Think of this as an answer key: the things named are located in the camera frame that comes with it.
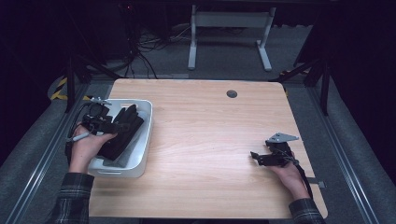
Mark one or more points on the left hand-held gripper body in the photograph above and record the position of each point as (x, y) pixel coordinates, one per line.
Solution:
(96, 116)

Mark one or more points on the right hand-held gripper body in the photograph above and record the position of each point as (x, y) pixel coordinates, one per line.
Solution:
(280, 149)

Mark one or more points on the grey cloth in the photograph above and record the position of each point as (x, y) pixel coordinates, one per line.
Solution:
(129, 152)

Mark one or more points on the white plastic basket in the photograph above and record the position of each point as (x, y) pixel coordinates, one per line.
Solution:
(141, 146)

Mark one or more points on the person's left hand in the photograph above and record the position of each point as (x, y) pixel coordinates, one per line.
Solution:
(84, 146)

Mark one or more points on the person's right hand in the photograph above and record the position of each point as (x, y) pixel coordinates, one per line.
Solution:
(291, 180)

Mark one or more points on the black metal stand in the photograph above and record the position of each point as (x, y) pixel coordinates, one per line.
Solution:
(71, 84)
(323, 84)

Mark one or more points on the yellow and black floor tape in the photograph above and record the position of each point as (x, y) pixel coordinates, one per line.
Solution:
(59, 91)

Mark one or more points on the grey tape strip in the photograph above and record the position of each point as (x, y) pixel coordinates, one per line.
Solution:
(318, 183)

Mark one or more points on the grey round table grommet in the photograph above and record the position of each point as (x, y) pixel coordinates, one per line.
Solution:
(232, 94)

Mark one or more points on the aluminium floor rail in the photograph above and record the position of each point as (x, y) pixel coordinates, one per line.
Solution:
(342, 155)
(40, 161)

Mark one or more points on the white metal desk frame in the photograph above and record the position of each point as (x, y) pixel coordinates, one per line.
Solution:
(230, 19)

